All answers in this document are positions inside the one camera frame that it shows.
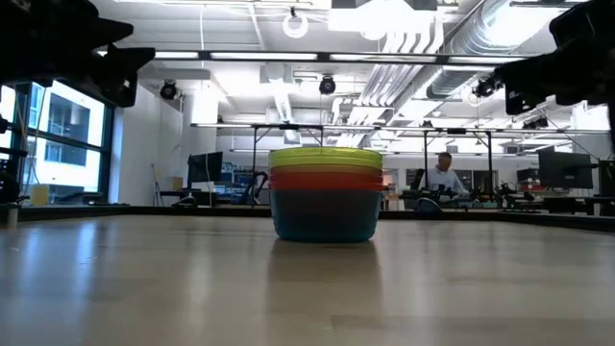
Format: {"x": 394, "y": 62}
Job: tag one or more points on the silver ventilation duct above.
{"x": 480, "y": 33}

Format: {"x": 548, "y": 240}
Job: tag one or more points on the round black ceiling spotlight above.
{"x": 327, "y": 85}
{"x": 483, "y": 89}
{"x": 168, "y": 90}

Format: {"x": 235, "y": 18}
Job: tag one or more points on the pink plastic bowl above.
{"x": 326, "y": 178}

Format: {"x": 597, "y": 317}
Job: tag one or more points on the teal plastic bowl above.
{"x": 326, "y": 218}

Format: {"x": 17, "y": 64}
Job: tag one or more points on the black overhead light bar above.
{"x": 324, "y": 57}

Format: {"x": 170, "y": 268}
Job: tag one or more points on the yellow container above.
{"x": 39, "y": 195}

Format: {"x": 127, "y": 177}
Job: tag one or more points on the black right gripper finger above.
{"x": 528, "y": 74}
{"x": 521, "y": 101}

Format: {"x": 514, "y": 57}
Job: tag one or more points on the black metal table frame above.
{"x": 144, "y": 210}

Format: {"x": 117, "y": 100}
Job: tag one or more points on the black-framed window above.
{"x": 67, "y": 144}

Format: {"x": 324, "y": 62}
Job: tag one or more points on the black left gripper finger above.
{"x": 122, "y": 72}
{"x": 113, "y": 31}

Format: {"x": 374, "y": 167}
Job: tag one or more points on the white cup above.
{"x": 12, "y": 216}

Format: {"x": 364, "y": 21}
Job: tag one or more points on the green round lid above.
{"x": 326, "y": 153}

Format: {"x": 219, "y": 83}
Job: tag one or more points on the black metal rig stand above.
{"x": 288, "y": 127}
{"x": 456, "y": 130}

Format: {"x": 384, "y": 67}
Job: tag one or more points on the black office chair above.
{"x": 427, "y": 205}

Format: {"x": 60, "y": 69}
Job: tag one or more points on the black computer monitor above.
{"x": 205, "y": 167}
{"x": 565, "y": 170}

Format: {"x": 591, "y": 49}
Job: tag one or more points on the person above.
{"x": 444, "y": 180}

